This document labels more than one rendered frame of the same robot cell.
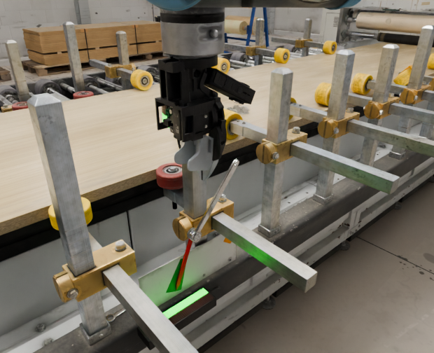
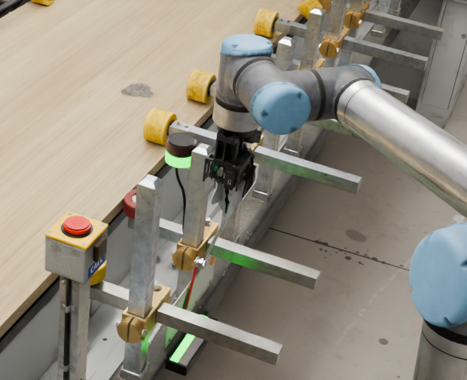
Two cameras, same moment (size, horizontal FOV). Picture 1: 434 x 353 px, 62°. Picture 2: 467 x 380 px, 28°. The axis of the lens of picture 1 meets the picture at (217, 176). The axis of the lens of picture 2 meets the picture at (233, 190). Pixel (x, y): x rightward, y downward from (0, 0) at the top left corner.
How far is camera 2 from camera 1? 1.37 m
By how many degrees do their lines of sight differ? 28
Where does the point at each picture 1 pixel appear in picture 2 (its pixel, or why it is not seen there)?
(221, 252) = (206, 276)
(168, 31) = (231, 117)
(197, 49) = (252, 127)
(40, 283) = (36, 350)
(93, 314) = (143, 352)
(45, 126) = (156, 201)
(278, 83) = not seen: hidden behind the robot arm
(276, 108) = not seen: hidden behind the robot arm
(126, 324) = (155, 360)
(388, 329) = (326, 337)
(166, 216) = (115, 249)
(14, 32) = not seen: outside the picture
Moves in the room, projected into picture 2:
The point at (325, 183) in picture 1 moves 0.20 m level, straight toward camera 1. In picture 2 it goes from (267, 176) to (282, 222)
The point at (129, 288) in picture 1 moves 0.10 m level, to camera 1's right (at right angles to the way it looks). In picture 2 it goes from (191, 317) to (236, 305)
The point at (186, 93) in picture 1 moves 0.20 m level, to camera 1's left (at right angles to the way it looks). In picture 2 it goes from (236, 154) to (136, 171)
